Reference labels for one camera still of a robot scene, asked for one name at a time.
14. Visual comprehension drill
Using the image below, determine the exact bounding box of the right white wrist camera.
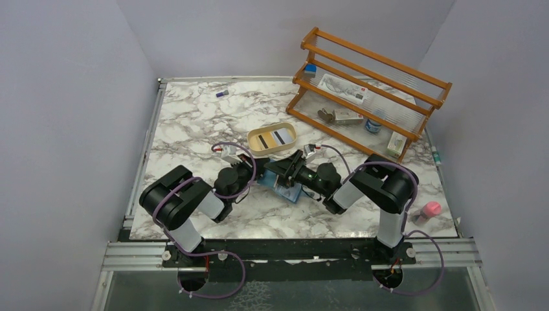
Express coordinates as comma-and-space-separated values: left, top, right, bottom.
303, 144, 320, 161

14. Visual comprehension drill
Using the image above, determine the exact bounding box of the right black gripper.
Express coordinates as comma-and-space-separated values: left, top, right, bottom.
263, 149, 328, 196

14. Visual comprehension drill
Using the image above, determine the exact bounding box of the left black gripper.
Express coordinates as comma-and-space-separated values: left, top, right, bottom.
229, 153, 269, 203

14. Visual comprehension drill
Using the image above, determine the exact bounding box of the blue grey block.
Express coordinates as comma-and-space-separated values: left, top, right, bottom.
303, 63, 317, 78

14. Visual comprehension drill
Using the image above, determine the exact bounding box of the grey metal clip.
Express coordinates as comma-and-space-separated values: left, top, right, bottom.
317, 109, 335, 124

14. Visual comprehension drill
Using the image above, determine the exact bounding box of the small white green box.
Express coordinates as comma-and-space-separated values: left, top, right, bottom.
387, 132, 407, 158

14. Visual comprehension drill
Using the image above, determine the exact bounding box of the grey card with black stripe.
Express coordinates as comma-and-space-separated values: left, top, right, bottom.
271, 128, 295, 146

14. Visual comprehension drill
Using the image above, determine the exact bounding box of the green white marker pen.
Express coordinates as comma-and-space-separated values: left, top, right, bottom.
431, 146, 441, 167

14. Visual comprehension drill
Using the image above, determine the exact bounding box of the orange wooden shelf rack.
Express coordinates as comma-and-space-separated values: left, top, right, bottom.
286, 27, 453, 162

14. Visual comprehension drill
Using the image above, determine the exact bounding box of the purple cable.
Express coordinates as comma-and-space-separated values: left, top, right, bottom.
152, 141, 258, 300
317, 144, 446, 298

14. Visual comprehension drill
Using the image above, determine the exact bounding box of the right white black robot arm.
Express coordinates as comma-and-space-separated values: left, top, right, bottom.
265, 150, 420, 264

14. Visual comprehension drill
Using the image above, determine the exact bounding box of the white printed flat package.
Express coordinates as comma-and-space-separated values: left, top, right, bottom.
318, 73, 368, 105

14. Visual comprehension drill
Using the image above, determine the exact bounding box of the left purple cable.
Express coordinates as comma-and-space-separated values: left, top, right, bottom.
152, 141, 258, 300

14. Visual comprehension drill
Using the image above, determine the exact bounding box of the small purple white object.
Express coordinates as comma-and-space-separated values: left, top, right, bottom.
216, 90, 229, 98

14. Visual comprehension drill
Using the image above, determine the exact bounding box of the small grey cardboard box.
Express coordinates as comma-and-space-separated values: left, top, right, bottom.
332, 108, 364, 125

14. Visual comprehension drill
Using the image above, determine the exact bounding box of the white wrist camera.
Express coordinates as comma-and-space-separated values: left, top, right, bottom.
303, 144, 320, 161
220, 144, 241, 165

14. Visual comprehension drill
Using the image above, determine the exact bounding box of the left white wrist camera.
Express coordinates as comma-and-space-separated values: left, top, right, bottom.
220, 144, 241, 165

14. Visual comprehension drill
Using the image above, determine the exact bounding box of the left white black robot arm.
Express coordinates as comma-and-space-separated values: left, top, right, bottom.
139, 154, 270, 266

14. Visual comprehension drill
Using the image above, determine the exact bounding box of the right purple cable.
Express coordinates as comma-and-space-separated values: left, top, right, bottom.
317, 144, 446, 298

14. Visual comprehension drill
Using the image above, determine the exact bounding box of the blue white small jar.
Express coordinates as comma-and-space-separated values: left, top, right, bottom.
364, 119, 382, 134

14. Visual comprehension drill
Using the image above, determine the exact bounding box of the pink bottle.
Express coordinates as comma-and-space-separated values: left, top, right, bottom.
411, 202, 442, 226

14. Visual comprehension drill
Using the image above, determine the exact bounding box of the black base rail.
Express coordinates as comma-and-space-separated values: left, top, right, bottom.
117, 227, 412, 284

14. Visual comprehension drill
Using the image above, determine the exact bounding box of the blue leather card holder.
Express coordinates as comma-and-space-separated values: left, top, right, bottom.
257, 170, 303, 203

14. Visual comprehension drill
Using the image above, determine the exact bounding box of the beige oval tray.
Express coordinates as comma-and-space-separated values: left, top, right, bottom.
247, 122, 297, 156

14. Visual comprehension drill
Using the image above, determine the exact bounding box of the yellow card with black stripe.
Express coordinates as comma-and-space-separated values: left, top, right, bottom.
255, 132, 277, 150

